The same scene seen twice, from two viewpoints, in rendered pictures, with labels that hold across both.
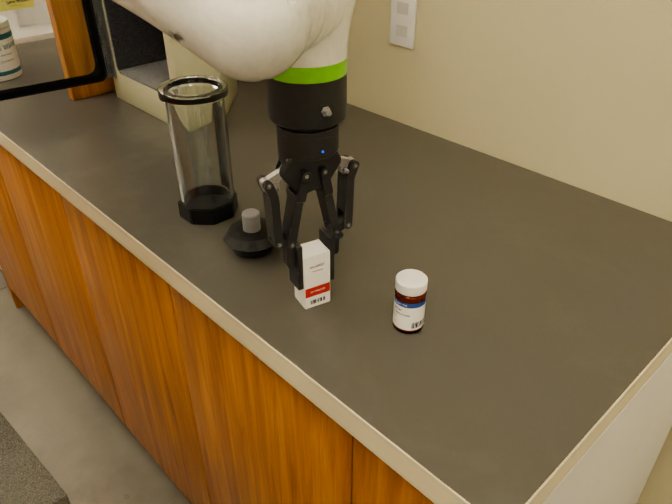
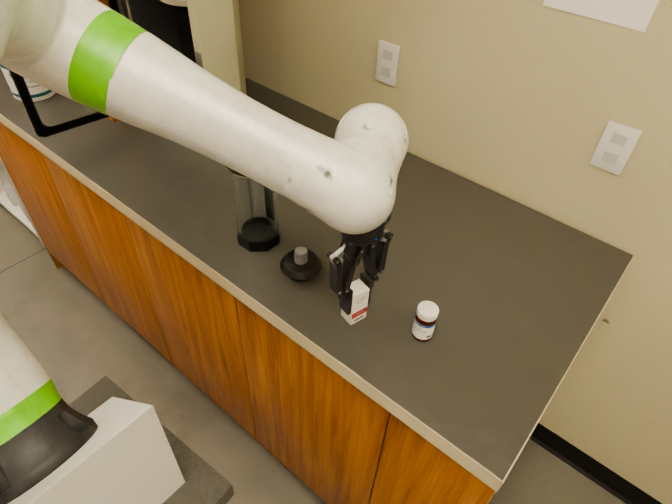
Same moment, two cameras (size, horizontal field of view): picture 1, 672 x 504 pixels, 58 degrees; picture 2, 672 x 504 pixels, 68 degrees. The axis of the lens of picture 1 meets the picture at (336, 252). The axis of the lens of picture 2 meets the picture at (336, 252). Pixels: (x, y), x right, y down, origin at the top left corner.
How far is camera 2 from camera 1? 33 cm
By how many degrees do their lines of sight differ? 12
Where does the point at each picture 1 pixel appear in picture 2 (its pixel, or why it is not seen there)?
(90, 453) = (146, 385)
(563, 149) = (509, 173)
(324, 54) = not seen: hidden behind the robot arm
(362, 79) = (350, 101)
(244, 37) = (361, 221)
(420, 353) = (433, 356)
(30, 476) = (203, 473)
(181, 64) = not seen: hidden behind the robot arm
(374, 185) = not seen: hidden behind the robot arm
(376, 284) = (394, 300)
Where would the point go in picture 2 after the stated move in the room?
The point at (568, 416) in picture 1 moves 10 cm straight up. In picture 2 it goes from (531, 398) to (550, 367)
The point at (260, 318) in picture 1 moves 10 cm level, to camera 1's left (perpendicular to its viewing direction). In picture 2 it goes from (321, 335) to (270, 338)
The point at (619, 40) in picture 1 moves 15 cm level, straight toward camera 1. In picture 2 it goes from (556, 105) to (556, 137)
